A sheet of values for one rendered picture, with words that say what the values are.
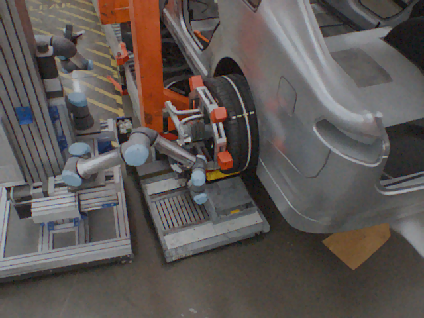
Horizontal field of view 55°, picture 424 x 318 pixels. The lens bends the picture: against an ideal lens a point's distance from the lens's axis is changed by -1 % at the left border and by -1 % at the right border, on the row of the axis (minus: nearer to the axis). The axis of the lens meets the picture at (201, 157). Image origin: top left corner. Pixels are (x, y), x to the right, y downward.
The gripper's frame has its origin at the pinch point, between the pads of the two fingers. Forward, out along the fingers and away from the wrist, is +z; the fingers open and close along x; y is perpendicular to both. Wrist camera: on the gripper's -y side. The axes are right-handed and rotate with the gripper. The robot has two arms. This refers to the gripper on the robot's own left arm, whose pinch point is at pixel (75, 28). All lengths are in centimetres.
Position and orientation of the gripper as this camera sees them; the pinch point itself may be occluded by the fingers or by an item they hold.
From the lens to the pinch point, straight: 323.3
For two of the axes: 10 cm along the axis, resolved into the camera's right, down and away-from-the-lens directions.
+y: -1.2, 7.3, 6.7
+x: 9.9, 1.1, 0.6
